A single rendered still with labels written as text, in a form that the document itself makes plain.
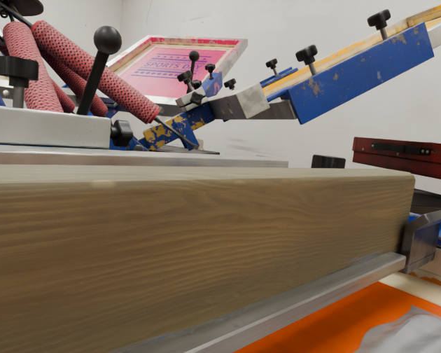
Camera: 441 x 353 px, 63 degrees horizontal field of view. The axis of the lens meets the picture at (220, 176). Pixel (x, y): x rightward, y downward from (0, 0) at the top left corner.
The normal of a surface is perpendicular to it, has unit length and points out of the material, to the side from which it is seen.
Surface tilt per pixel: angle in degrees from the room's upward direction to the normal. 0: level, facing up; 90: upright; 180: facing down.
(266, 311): 0
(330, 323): 0
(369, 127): 90
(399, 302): 0
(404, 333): 32
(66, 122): 90
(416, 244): 90
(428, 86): 90
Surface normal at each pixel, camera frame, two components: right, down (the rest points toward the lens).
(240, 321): 0.11, -0.99
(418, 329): 0.36, -0.78
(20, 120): 0.68, 0.17
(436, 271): -0.73, 0.01
